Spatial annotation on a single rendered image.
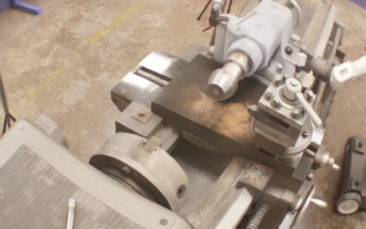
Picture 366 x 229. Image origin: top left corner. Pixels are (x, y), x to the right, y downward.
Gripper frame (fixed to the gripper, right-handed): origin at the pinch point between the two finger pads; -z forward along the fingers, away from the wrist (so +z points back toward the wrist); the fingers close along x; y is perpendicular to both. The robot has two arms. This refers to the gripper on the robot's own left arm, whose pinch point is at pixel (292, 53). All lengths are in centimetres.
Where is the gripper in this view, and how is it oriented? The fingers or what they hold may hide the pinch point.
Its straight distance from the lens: 157.6
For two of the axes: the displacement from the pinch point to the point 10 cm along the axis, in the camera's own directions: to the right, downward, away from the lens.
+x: 2.1, -8.5, -4.9
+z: 8.5, 4.0, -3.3
